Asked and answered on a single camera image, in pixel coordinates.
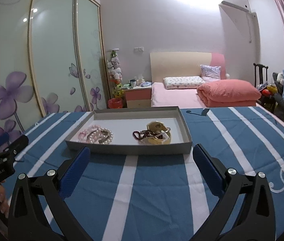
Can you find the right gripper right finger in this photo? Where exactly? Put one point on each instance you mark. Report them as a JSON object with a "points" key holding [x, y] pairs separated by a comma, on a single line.
{"points": [[244, 210]]}

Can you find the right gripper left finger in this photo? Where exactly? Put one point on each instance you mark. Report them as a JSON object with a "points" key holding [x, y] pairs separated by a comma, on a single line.
{"points": [[38, 210]]}

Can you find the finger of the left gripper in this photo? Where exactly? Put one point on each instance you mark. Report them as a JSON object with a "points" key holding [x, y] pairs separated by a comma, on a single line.
{"points": [[17, 146], [4, 138]]}

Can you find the thin silver bangle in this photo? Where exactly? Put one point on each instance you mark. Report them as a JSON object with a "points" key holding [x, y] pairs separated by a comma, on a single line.
{"points": [[161, 135]]}

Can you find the yellow wristwatch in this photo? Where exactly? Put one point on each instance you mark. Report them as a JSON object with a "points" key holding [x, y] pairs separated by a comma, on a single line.
{"points": [[155, 126]]}

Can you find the sliding wardrobe with purple flowers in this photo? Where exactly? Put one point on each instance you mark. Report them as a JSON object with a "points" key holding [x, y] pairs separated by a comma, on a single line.
{"points": [[51, 60]]}

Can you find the red waste bin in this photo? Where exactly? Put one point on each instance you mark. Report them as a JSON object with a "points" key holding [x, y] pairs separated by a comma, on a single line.
{"points": [[115, 103]]}

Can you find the grey cardboard tray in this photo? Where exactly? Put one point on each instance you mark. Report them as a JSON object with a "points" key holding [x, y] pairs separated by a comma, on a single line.
{"points": [[123, 122]]}

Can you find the plush toy tower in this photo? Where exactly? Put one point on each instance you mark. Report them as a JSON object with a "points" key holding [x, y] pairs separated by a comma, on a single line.
{"points": [[115, 74]]}

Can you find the pink nightstand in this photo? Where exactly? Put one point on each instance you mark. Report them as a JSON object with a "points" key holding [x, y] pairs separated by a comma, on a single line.
{"points": [[138, 97]]}

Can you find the white mug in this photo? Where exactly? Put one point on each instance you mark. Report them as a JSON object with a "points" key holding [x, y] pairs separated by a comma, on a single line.
{"points": [[133, 83]]}

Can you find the folded salmon duvet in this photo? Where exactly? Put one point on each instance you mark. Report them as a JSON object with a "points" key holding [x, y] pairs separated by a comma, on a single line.
{"points": [[228, 93]]}

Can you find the bed with pink sheet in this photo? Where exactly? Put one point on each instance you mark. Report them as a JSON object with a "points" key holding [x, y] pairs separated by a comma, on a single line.
{"points": [[183, 98]]}

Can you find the white patterned pillow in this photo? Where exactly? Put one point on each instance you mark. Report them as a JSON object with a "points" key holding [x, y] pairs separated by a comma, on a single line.
{"points": [[188, 82]]}

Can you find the dark wooden chair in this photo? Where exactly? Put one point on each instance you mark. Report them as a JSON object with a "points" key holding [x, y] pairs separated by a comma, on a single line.
{"points": [[260, 74]]}

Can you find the purple floral pillow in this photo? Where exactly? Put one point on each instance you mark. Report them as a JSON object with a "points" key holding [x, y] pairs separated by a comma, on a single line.
{"points": [[210, 73]]}

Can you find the beige pink headboard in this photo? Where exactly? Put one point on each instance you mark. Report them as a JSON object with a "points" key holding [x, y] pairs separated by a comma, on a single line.
{"points": [[181, 64]]}

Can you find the white air conditioner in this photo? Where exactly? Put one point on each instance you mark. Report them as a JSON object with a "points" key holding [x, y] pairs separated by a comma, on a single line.
{"points": [[239, 5]]}

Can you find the wall socket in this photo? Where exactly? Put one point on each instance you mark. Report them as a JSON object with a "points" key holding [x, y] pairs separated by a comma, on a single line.
{"points": [[138, 49]]}

